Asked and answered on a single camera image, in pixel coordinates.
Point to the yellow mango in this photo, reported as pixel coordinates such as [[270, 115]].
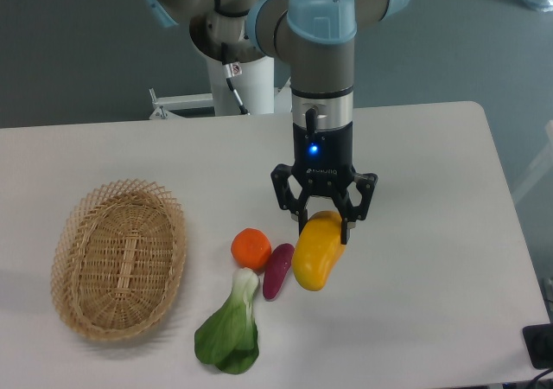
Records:
[[317, 250]]

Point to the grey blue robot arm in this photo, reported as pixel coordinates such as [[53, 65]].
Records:
[[240, 41]]

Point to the green bok choy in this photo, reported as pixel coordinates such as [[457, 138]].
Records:
[[228, 339]]

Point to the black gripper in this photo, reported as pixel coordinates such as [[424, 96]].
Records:
[[325, 156]]

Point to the black device at table edge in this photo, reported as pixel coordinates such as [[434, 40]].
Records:
[[538, 342]]

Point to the woven wicker basket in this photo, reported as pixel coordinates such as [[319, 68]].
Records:
[[119, 261]]

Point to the orange tangerine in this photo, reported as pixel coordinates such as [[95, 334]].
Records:
[[251, 249]]

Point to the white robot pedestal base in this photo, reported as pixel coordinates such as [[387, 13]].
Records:
[[236, 87]]

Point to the purple sweet potato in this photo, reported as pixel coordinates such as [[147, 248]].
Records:
[[276, 270]]

